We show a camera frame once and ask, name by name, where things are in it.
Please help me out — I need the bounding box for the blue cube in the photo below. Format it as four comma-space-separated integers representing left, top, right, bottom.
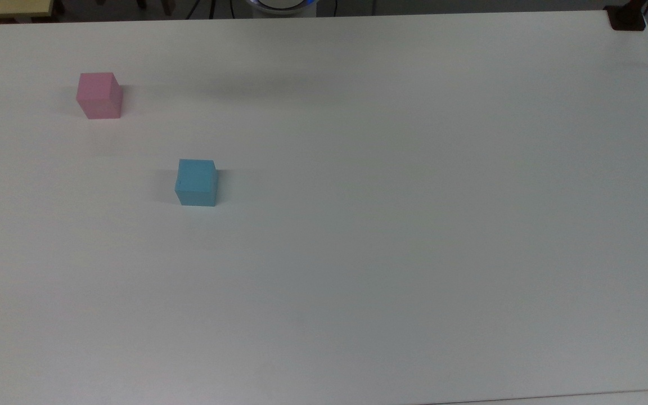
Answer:
174, 158, 219, 207

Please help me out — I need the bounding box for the pink cube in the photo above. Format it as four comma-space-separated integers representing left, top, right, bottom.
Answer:
75, 72, 124, 120

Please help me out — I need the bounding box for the yellow side table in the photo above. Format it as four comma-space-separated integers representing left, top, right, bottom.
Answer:
0, 0, 55, 23

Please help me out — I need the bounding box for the white robot base blue ring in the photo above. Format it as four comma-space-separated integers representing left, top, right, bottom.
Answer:
244, 0, 319, 19

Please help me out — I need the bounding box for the black clamp mount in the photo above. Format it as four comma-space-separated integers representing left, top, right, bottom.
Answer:
604, 0, 647, 32

